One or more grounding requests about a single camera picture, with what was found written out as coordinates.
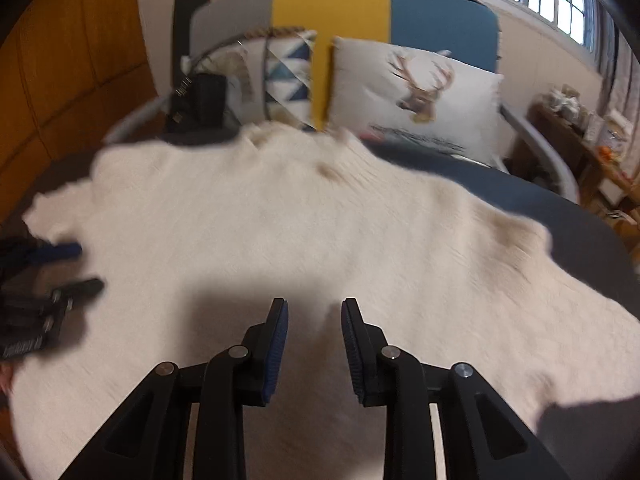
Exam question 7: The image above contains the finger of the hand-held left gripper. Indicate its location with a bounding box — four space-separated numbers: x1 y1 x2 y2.
0 240 84 267
47 277 106 309

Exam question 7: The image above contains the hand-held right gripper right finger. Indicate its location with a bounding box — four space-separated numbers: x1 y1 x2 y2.
340 297 571 480

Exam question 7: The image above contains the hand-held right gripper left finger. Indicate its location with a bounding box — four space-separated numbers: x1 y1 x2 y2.
60 297 291 480

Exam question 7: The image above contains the white knit sweater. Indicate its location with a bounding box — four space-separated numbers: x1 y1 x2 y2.
10 124 640 480

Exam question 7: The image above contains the wooden wardrobe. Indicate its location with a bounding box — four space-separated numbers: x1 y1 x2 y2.
0 0 167 188

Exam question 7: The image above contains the black handbag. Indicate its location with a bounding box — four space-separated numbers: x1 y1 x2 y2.
166 73 229 134

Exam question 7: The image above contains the deer print pillow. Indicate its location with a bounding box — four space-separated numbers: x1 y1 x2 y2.
324 36 507 167

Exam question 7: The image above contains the geometric print pillow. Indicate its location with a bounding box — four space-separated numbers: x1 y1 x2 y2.
219 29 319 132

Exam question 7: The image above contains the wooden side table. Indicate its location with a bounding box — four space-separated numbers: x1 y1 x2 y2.
526 101 640 212

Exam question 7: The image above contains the cluster of small jars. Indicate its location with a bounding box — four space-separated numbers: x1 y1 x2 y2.
547 84 588 121

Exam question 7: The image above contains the grey yellow blue sofa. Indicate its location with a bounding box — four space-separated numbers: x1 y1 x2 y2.
104 0 582 202

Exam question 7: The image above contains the pale patterned curtain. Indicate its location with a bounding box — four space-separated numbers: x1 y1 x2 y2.
596 9 640 127

